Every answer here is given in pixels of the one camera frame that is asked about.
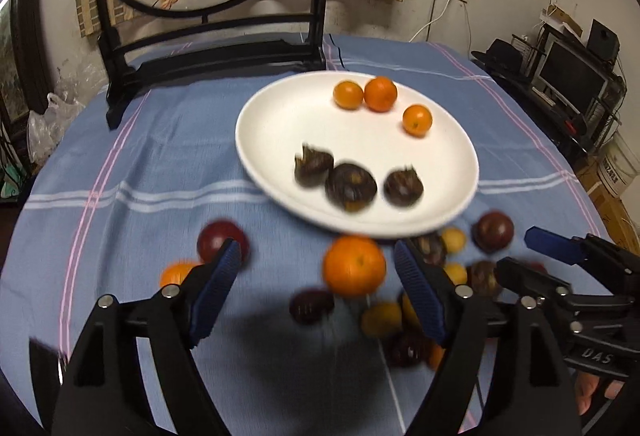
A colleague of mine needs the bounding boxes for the clear plastic bag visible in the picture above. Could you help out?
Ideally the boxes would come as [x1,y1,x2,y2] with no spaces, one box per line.
[27,66,108,167]

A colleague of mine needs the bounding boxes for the small orange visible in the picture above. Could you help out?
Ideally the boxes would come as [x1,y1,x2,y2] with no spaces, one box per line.
[402,104,433,137]
[160,262,203,289]
[363,76,399,113]
[333,80,364,111]
[322,236,387,297]

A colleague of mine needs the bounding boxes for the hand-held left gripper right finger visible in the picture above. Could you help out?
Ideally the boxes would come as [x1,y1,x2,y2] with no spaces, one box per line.
[392,240,583,436]

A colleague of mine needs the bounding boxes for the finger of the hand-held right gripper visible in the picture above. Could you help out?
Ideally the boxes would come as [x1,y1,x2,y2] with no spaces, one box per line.
[495,257,633,317]
[524,226,640,295]

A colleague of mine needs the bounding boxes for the white bucket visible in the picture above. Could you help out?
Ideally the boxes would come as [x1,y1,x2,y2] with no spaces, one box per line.
[597,136,640,199]

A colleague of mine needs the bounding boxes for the white round plate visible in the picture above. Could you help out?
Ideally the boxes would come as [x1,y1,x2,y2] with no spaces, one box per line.
[235,70,480,237]

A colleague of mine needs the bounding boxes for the small dark purple plum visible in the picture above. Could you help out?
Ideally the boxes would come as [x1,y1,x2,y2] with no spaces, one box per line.
[289,288,336,325]

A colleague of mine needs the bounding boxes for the black hat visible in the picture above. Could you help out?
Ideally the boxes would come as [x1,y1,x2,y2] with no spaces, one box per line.
[471,39,531,71]

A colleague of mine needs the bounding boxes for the beige wall box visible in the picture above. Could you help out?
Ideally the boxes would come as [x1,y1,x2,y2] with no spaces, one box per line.
[542,6,583,36]

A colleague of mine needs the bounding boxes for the dark red plum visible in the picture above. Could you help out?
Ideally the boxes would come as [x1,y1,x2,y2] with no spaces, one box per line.
[472,212,515,253]
[196,220,251,269]

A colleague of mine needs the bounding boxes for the blue striped tablecloth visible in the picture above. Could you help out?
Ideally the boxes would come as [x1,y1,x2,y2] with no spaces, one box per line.
[0,32,608,436]

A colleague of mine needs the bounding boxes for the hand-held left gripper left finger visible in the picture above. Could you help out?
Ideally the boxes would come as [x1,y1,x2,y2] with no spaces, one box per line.
[52,238,243,436]

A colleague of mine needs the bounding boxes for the computer monitor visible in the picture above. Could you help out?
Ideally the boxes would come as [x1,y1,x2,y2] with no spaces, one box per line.
[537,38,611,114]

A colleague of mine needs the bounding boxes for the thin black cable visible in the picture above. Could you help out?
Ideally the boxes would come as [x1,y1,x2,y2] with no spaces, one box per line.
[325,33,346,66]

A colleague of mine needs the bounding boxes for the white power cable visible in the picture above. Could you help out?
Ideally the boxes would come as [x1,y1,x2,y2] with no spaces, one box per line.
[407,0,453,42]

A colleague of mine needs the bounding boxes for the dark brown water chestnut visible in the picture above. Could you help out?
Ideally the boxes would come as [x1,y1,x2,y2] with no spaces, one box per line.
[383,166,425,207]
[325,162,378,213]
[294,143,335,189]

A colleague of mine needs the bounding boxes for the black speaker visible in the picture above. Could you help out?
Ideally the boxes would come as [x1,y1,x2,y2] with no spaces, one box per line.
[586,19,621,64]

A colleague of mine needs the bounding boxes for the cardboard box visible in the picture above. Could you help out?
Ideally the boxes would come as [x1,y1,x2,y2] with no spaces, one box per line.
[577,161,640,241]

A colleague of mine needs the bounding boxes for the black metal desk rack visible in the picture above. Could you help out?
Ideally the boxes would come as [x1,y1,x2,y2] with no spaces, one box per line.
[480,26,628,157]

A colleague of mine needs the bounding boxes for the person's right hand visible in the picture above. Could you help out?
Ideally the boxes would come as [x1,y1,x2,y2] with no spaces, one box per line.
[574,368,626,417]

